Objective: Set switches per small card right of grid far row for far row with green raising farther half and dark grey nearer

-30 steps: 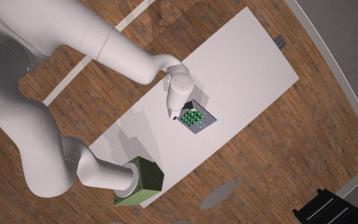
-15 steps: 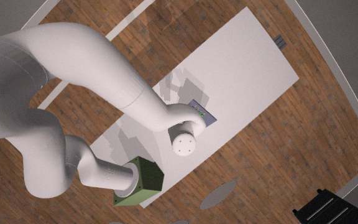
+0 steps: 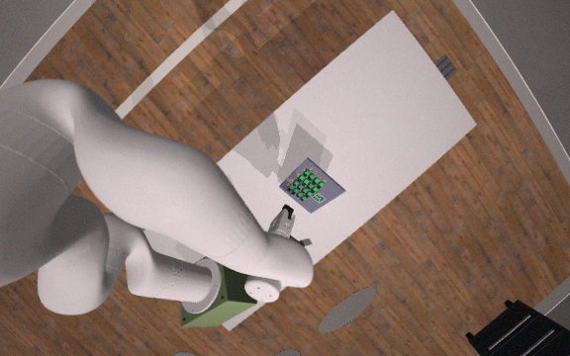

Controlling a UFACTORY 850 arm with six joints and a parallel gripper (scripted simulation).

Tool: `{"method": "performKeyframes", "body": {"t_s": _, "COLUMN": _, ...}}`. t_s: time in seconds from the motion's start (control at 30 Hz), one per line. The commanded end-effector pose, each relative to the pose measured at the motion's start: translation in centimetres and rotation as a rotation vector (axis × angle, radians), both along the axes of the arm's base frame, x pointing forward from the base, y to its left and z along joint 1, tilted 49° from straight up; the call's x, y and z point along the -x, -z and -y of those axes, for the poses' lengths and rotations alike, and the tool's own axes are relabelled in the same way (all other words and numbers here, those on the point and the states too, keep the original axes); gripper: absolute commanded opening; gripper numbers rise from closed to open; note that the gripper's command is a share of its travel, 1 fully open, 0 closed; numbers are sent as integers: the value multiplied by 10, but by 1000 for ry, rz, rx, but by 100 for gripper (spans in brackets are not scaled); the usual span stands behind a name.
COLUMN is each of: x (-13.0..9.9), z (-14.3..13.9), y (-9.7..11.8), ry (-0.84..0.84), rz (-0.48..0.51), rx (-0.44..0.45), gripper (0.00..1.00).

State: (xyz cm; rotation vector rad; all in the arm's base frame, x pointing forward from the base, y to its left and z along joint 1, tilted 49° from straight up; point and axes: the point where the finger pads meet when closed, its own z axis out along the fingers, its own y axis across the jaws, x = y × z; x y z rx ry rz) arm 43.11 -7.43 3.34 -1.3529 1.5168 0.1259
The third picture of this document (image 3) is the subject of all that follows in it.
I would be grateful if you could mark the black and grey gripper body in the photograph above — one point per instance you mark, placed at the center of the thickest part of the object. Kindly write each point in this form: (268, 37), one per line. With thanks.
(281, 224)

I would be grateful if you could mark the grey switch panel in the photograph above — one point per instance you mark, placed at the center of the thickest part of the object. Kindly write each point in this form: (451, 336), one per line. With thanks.
(301, 181)

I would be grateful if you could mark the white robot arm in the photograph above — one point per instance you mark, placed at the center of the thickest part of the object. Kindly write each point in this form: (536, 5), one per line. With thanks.
(147, 181)

